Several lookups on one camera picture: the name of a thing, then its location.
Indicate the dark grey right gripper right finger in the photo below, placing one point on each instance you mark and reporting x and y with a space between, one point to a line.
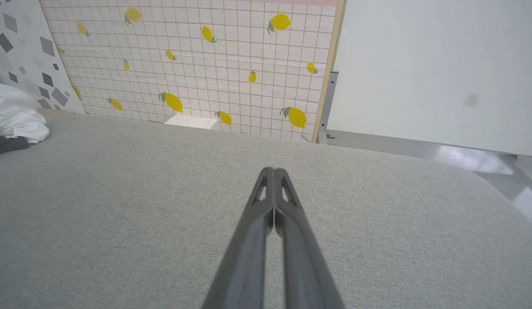
302 249

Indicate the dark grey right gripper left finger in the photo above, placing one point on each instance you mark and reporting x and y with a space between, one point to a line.
249 240

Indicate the white shirt with black sleeves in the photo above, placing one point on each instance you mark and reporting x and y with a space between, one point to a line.
13 113

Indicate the white rectangular pillar block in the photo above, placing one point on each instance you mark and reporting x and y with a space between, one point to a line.
191 122

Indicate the lemon print grid backdrop panel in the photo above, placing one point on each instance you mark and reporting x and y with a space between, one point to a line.
206 81

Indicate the grey terrazzo print backdrop panel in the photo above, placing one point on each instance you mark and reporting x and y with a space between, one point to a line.
30 56

